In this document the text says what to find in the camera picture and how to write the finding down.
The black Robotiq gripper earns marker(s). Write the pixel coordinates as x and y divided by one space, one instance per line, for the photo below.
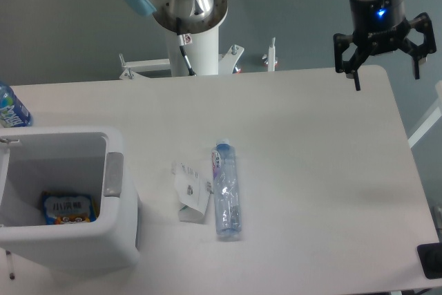
376 29

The clear plastic bottle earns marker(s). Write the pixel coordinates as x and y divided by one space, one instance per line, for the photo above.
225 187

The white paper wrapper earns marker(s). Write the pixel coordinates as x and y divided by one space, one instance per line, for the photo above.
193 191

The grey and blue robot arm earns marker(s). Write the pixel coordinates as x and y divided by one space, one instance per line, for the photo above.
348 58

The white plastic trash can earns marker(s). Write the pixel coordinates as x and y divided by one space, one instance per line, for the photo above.
68 159

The thin pen under trash can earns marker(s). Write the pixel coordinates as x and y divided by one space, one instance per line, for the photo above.
10 266

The black device at table corner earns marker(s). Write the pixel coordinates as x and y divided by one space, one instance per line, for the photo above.
430 257

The blue snack packet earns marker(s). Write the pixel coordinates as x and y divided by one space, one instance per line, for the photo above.
68 208

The blue labelled water bottle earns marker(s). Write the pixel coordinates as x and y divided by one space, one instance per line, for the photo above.
13 112

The white frame leg right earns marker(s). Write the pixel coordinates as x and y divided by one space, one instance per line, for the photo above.
428 120

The white pedestal foot right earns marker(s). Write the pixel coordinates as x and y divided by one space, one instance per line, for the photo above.
270 60

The white pedestal foot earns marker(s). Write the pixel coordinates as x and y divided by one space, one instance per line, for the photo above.
228 62
270 60
156 68

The white pedestal foot middle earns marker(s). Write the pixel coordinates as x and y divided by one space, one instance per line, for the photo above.
228 62

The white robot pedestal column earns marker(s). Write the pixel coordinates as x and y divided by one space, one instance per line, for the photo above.
191 29

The white pedestal foot left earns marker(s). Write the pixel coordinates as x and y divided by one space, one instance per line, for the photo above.
156 68

